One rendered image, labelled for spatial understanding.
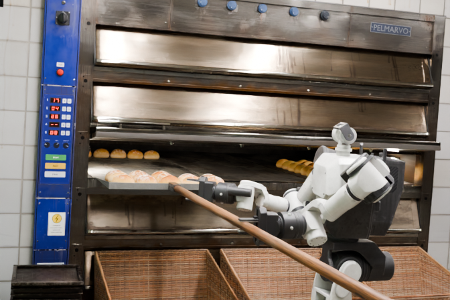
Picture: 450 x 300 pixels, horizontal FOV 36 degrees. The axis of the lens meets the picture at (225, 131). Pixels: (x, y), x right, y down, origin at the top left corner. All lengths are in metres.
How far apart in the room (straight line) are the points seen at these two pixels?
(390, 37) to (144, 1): 1.32
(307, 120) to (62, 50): 1.26
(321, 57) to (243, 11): 0.48
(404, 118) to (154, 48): 1.40
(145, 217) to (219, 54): 0.86
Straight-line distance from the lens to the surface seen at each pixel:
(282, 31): 3.54
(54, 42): 3.21
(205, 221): 3.43
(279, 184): 3.55
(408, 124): 3.86
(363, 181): 2.18
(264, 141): 3.33
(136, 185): 3.02
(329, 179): 2.58
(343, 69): 3.65
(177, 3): 3.37
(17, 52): 3.23
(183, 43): 3.37
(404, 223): 3.92
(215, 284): 3.33
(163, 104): 3.32
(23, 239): 3.30
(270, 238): 2.03
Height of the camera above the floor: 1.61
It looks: 3 degrees down
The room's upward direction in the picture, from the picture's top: 4 degrees clockwise
